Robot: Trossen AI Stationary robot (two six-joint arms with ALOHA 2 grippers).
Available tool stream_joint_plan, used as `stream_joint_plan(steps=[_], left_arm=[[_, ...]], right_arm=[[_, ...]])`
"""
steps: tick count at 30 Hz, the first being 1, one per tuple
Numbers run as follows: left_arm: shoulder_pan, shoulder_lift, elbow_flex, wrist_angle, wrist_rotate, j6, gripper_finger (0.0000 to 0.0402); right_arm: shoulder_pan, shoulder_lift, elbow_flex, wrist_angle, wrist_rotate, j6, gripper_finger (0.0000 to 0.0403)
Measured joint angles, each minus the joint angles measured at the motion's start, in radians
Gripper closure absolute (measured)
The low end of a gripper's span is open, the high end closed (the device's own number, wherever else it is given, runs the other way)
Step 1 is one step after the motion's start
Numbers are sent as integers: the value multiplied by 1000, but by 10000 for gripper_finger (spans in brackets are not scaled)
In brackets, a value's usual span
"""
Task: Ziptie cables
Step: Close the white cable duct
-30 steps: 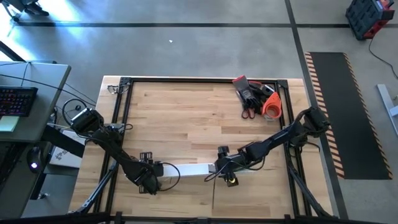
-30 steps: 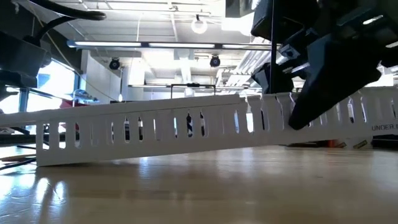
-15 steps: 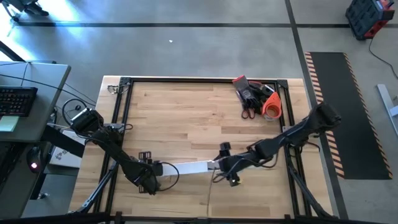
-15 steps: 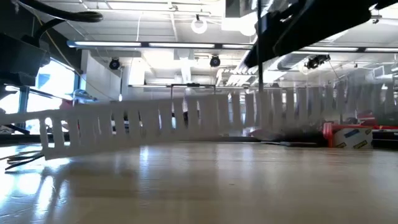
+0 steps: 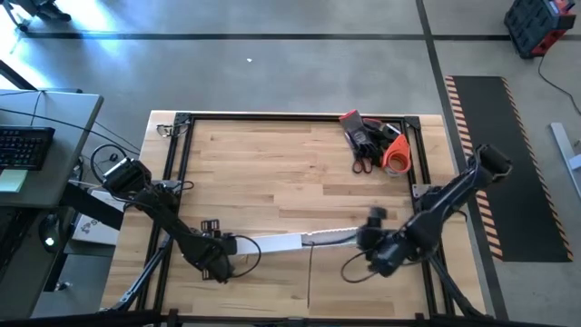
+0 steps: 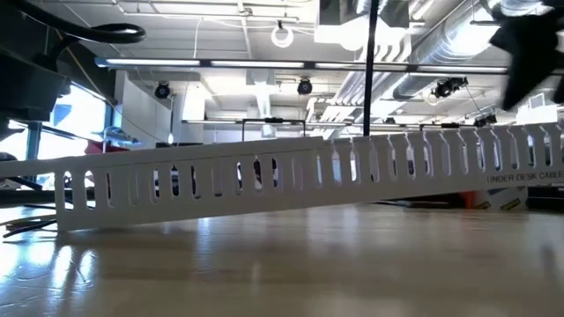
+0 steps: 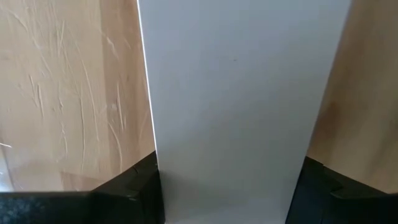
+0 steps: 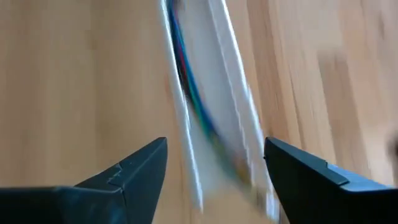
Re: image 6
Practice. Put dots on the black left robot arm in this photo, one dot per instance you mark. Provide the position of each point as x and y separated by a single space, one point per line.
26 88

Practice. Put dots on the silver ceiling air duct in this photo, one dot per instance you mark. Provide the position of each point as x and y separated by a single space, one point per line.
440 44

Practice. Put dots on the white box yellow black marks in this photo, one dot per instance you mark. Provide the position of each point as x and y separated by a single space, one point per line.
502 199

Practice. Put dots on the red storage bin rack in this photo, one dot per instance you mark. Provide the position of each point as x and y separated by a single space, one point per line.
106 147

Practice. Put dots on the black ceiling-hung camera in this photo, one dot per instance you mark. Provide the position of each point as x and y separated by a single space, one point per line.
449 86
484 120

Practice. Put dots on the black ceiling spotlight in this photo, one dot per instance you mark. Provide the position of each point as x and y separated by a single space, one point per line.
304 86
162 90

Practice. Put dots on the long ceiling light strip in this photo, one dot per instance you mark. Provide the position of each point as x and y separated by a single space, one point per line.
255 64

